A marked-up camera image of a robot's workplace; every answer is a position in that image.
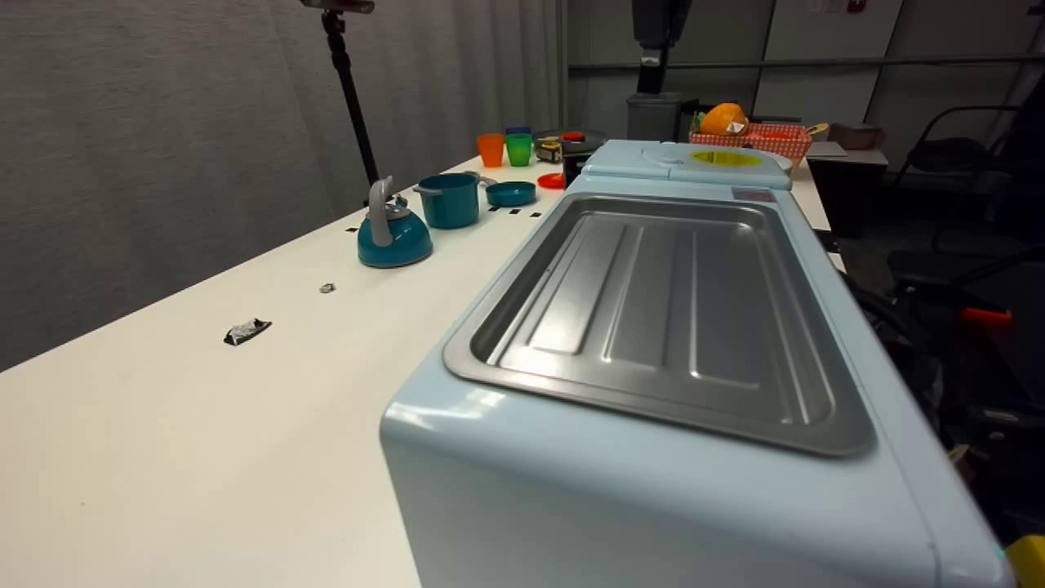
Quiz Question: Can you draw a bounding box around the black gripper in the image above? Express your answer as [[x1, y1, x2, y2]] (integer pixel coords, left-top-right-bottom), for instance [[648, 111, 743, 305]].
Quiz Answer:
[[630, 0, 697, 98]]

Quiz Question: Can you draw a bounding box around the light blue breakfast maker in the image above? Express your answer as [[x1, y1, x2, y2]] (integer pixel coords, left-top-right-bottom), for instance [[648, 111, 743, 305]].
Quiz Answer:
[[375, 137, 1021, 588]]

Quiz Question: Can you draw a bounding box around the dark grey box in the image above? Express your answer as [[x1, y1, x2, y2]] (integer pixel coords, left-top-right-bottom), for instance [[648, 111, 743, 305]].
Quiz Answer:
[[625, 92, 704, 143]]

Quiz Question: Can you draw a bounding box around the orange fruit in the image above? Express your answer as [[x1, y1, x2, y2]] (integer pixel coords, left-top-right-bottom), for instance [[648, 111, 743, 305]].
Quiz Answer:
[[698, 101, 750, 141]]

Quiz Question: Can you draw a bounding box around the colourful small box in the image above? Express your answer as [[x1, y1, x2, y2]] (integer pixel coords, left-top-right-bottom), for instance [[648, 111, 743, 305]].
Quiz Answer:
[[537, 126, 597, 166]]

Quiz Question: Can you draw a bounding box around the red plastic basket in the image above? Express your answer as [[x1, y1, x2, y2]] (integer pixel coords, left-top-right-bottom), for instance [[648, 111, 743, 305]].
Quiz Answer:
[[688, 122, 816, 166]]

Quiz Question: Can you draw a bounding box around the green cup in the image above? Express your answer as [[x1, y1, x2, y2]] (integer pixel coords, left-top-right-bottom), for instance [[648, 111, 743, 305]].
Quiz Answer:
[[504, 126, 538, 170]]

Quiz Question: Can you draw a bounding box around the orange cup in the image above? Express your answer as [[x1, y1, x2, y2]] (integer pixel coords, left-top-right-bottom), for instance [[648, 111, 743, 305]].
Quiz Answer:
[[475, 131, 511, 170]]

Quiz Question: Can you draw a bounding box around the brown bowl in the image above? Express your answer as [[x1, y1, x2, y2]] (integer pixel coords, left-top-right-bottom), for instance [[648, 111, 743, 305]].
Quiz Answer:
[[825, 122, 893, 153]]

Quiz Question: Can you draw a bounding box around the teal pot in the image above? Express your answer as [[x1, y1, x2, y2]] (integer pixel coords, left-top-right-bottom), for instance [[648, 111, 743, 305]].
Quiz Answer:
[[414, 170, 484, 233]]

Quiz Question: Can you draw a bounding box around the black chair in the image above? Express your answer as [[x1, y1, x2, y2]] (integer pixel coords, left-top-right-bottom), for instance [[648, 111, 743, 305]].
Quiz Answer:
[[884, 101, 1033, 286]]

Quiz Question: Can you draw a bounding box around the teal kettle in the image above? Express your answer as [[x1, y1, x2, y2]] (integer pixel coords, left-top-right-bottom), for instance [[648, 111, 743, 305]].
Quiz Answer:
[[356, 172, 438, 271]]

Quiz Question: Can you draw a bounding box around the small grey clip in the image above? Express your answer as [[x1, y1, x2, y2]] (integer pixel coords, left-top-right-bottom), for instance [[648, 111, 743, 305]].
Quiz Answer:
[[222, 316, 274, 351]]

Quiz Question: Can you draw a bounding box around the grey curtain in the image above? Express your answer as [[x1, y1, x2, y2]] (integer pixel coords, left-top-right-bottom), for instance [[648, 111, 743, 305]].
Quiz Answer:
[[0, 0, 569, 374]]

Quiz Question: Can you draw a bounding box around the red handle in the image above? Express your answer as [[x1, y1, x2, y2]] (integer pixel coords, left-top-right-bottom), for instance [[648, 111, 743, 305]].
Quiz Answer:
[[956, 305, 1019, 337]]

